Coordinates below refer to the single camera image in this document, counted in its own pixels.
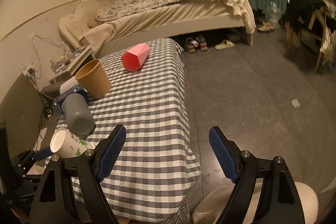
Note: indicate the left sneaker under bed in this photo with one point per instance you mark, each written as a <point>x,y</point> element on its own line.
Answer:
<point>191,45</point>

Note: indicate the clear bottle on nightstand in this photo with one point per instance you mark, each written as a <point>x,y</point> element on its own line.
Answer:
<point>66,50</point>

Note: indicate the right sneaker under bed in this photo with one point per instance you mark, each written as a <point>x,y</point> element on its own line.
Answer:
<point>201,43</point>

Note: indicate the cream bed sheet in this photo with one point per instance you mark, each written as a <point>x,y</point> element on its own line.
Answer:
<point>182,12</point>

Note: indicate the white paper cup green print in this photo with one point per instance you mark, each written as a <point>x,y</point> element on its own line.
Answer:
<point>67,144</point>

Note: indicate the green slipper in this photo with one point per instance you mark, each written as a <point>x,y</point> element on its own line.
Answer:
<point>224,45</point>

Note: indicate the red hexagonal cup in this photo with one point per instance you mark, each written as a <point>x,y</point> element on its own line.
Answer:
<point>134,58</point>

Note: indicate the white bedside table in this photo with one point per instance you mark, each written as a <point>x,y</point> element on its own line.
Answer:
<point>75,64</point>

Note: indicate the grey cylindrical cup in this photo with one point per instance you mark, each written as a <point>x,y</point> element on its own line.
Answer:
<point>79,118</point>

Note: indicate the clear water jug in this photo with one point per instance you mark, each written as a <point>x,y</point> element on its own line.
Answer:
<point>273,13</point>

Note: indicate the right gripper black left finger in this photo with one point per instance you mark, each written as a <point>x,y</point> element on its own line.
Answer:
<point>54,200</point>

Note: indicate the white bed frame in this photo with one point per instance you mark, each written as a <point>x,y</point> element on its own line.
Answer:
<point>72,29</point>

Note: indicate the white power strip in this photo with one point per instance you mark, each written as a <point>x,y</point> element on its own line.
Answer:
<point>38,143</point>

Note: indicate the white cylindrical cup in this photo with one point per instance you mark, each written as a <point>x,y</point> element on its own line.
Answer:
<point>70,83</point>

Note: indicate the grey white checkered tablecloth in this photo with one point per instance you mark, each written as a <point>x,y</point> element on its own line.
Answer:
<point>156,166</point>

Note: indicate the brown kraft paper cup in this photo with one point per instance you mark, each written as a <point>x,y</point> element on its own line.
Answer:
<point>94,79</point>

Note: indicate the wall power socket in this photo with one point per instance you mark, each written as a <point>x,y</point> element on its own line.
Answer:
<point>28,69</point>

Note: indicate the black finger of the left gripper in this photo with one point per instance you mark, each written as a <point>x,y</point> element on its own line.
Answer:
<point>25,163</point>

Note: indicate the sneaker under bed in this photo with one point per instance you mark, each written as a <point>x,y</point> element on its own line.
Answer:
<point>201,43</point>
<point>191,45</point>

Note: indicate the wooden chair with clothes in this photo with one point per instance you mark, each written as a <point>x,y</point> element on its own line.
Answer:
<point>316,18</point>

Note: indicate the cream pillow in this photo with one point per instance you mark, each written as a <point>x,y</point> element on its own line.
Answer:
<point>86,12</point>

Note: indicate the dark grey sofa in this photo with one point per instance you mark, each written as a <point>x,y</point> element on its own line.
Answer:
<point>21,110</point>

